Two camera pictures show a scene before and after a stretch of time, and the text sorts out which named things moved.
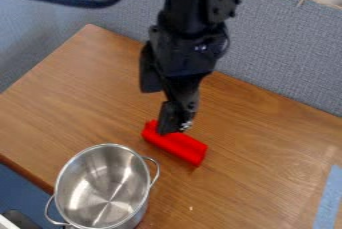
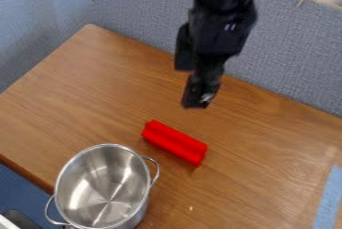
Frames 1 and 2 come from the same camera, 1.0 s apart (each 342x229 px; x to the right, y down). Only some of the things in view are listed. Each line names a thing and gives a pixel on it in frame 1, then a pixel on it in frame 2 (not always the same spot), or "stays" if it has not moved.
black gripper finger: [189, 112] to [212, 92]
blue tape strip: [329, 208] stays
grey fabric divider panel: [285, 38] stays
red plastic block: [178, 144] stays
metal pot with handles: [102, 188] stays
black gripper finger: [171, 117] to [199, 89]
